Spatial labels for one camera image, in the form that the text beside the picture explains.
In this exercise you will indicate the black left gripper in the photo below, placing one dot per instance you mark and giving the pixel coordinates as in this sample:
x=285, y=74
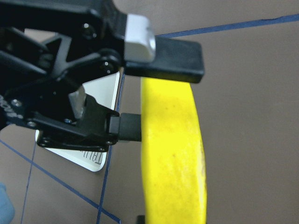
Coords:
x=36, y=92

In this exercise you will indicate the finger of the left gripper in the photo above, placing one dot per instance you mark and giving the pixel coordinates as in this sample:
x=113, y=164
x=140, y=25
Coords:
x=81, y=40

